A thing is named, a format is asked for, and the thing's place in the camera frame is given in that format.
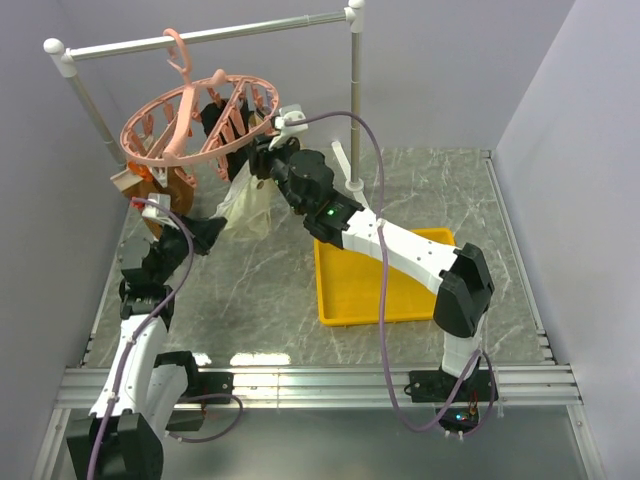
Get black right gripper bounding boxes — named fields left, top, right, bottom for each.
left=243, top=133, right=308, bottom=217

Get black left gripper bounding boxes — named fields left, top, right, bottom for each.
left=153, top=210, right=226, bottom=283

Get pale green white underwear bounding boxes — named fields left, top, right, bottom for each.
left=214, top=164, right=277, bottom=241

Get pink round clip hanger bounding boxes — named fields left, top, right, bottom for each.
left=119, top=28, right=280, bottom=183

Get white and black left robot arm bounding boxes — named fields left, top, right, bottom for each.
left=67, top=216, right=226, bottom=479

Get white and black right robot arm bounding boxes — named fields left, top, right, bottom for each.
left=249, top=138, right=495, bottom=400

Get black hanging garment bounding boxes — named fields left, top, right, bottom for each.
left=199, top=97, right=256, bottom=176

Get beige hanging garment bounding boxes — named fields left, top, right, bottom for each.
left=248, top=108, right=275, bottom=138

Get brown hanging garment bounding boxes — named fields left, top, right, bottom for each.
left=110, top=167, right=195, bottom=215

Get yellow plastic tray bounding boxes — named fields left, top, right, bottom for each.
left=314, top=240, right=436, bottom=327

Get silver white clothes rack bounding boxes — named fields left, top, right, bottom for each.
left=43, top=1, right=365, bottom=195

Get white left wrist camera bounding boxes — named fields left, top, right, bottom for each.
left=131, top=193, right=177, bottom=228

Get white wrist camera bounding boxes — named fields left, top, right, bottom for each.
left=268, top=104, right=308, bottom=151
left=131, top=193, right=177, bottom=228

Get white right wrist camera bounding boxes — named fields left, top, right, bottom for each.
left=268, top=104, right=308, bottom=151

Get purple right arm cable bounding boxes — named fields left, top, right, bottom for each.
left=289, top=110, right=500, bottom=434

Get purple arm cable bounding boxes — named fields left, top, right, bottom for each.
left=85, top=197, right=245, bottom=480
left=289, top=110, right=500, bottom=434

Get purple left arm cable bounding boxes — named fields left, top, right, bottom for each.
left=85, top=197, right=245, bottom=480

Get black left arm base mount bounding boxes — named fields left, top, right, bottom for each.
left=166, top=372, right=235, bottom=434

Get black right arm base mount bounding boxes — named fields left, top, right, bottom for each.
left=404, top=368, right=500, bottom=440

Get aluminium rail frame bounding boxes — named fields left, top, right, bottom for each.
left=29, top=149, right=609, bottom=480

